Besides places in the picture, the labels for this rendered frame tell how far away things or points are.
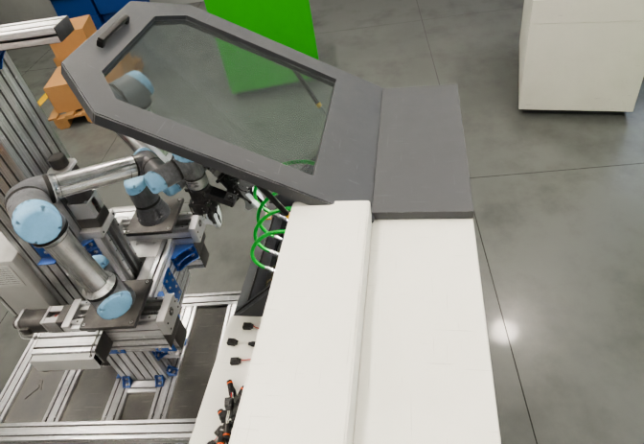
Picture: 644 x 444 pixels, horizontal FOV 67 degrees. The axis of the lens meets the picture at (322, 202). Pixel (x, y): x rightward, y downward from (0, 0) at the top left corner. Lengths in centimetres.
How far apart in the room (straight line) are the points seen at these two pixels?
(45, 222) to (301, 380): 89
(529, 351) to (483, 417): 186
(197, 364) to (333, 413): 187
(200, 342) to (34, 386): 92
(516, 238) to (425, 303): 226
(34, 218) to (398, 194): 102
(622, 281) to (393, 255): 220
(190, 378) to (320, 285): 171
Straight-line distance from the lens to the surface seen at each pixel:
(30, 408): 317
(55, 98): 593
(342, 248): 124
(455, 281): 127
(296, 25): 501
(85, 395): 302
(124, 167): 176
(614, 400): 290
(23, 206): 159
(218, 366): 182
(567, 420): 279
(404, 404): 109
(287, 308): 115
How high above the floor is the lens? 246
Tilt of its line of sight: 41 degrees down
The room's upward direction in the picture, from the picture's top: 11 degrees counter-clockwise
